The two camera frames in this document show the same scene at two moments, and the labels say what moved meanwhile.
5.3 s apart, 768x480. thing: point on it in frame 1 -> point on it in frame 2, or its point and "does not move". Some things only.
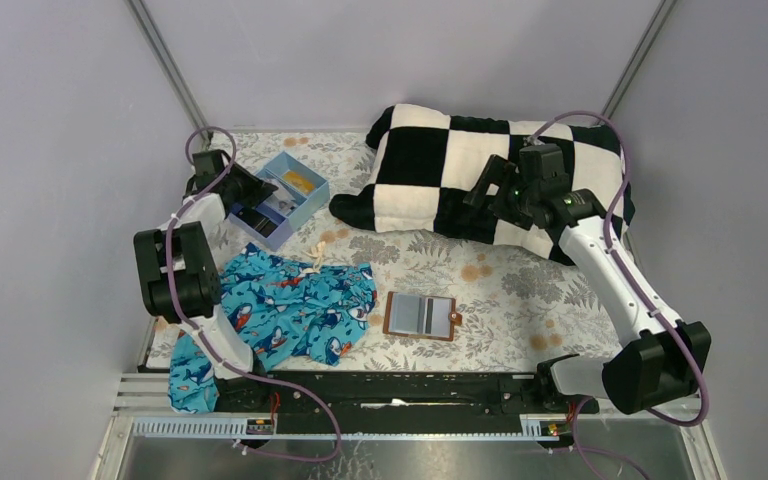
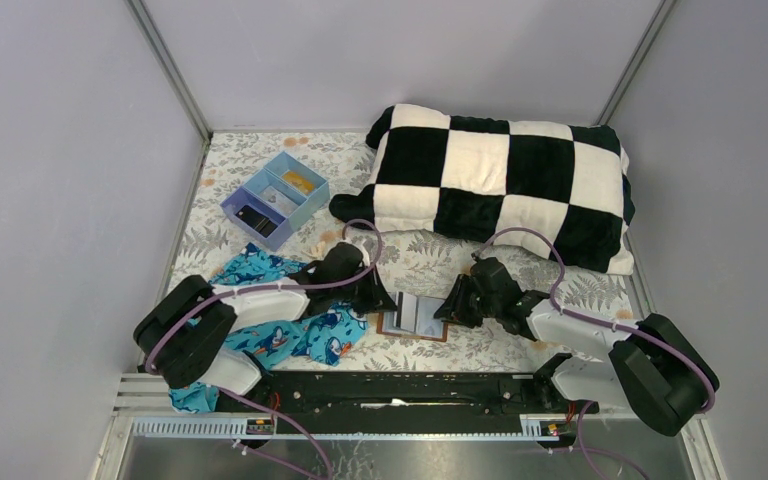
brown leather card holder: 419,315 does not move
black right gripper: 492,185 -> 466,300
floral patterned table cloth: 442,303 does not move
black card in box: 259,222 does not move
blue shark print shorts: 289,312 does not move
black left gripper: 249,192 -> 368,288
